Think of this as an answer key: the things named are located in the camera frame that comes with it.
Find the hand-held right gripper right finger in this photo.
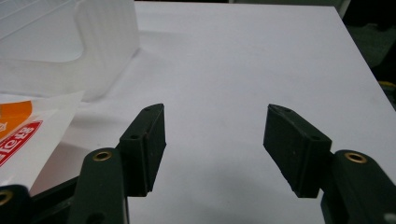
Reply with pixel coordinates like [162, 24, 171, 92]
[262, 103, 333, 199]

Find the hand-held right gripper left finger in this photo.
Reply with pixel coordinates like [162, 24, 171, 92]
[115, 103, 167, 198]

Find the white packet with orange print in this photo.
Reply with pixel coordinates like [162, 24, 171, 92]
[0, 90, 86, 191]

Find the translucent white plastic storage bin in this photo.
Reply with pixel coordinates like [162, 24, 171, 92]
[0, 0, 141, 103]

